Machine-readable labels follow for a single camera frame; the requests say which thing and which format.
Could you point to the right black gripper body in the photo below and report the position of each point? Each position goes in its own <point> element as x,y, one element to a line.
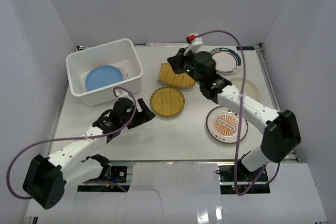
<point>188,62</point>

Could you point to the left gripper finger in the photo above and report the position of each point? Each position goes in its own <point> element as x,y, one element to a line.
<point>145,111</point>
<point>141,118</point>

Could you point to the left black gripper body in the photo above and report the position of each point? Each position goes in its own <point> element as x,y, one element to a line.
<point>139,115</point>

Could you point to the scoop-shaped woven bamboo tray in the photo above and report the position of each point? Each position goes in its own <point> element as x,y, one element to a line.
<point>167,76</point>

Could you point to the round woven bamboo tray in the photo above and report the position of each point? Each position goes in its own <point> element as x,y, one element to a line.
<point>167,101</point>

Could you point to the blue plastic plate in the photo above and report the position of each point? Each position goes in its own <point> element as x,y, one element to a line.
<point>103,76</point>

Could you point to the pink plastic plate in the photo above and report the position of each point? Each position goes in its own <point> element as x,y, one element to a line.
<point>126,72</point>

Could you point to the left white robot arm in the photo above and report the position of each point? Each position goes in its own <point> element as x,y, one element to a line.
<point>48,177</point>

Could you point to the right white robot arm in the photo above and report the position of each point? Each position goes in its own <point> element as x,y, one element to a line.
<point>280,131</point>

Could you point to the white plastic bin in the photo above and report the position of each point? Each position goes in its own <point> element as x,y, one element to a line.
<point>116,53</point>

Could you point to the white plate with teal rim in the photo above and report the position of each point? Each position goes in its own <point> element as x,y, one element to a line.
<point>227,61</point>

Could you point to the blue label sticker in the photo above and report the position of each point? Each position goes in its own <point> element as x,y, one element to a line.
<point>245,48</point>

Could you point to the cream plain plate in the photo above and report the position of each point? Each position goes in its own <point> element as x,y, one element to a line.
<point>249,88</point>

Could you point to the white plate orange sunburst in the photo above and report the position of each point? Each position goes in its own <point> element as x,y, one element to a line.
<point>222,124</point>

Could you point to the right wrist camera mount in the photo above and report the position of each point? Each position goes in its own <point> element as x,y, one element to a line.
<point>194,43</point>

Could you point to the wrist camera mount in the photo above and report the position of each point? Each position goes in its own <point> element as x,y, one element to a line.
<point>120,93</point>
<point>194,43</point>

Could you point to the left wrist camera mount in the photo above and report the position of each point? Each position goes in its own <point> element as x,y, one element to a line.
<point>120,93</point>

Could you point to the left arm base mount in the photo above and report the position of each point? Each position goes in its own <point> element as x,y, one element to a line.
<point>113,180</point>

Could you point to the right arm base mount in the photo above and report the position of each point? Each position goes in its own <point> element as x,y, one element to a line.
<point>226,181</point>

